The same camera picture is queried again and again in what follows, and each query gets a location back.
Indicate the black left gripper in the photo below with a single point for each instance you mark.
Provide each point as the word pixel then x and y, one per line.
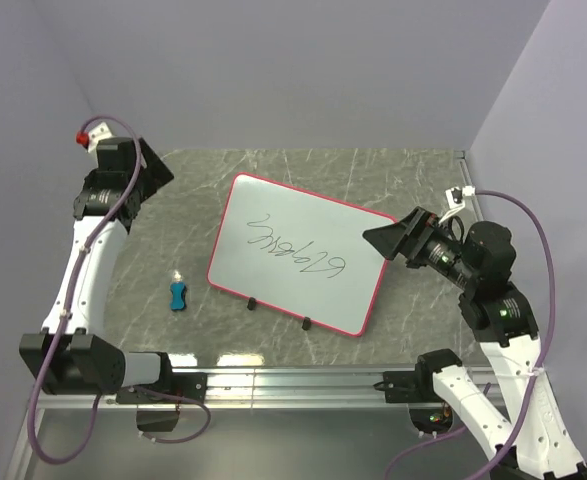
pixel 419 236

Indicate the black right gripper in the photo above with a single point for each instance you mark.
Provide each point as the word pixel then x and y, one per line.
pixel 124 159

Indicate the pink framed whiteboard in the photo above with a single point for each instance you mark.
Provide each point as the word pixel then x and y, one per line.
pixel 298 252

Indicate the blue whiteboard eraser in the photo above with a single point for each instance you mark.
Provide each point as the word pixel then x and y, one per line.
pixel 178 290

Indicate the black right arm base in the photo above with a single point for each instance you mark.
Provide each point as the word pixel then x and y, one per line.
pixel 429 414

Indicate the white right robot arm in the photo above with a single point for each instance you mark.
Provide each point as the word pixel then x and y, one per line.
pixel 530 441

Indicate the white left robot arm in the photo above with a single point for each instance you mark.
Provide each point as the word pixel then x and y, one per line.
pixel 70 355

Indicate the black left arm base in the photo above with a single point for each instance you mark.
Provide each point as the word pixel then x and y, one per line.
pixel 163 395

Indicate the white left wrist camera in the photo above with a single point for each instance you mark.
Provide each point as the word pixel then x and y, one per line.
pixel 98 134

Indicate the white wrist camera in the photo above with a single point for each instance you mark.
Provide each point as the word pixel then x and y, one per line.
pixel 457 198
pixel 98 134

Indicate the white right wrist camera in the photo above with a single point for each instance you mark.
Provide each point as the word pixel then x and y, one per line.
pixel 457 198

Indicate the wire whiteboard stand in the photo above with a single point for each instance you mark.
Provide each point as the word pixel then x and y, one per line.
pixel 278 312

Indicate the aluminium mounting rail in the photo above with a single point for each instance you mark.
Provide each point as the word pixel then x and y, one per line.
pixel 279 388

